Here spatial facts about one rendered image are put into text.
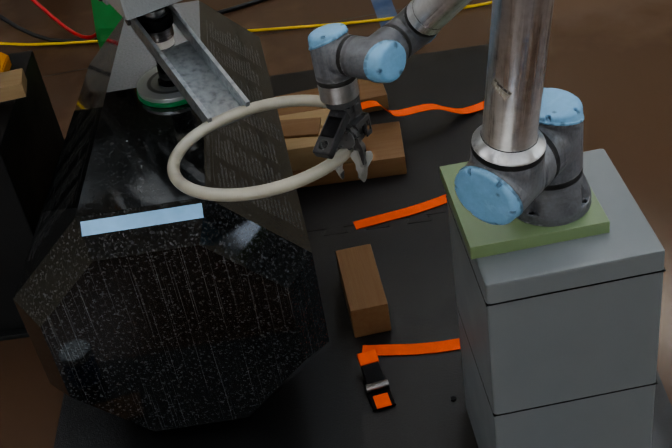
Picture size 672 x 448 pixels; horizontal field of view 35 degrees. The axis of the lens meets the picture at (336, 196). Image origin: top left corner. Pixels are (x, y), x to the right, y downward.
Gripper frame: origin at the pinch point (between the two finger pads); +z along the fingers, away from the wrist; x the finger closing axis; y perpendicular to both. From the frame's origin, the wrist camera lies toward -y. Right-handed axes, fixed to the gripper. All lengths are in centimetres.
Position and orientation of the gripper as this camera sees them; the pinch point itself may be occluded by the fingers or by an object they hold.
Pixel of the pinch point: (351, 177)
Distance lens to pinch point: 250.4
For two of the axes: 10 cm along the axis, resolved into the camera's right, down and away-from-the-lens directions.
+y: 5.0, -5.3, 6.8
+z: 1.8, 8.4, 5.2
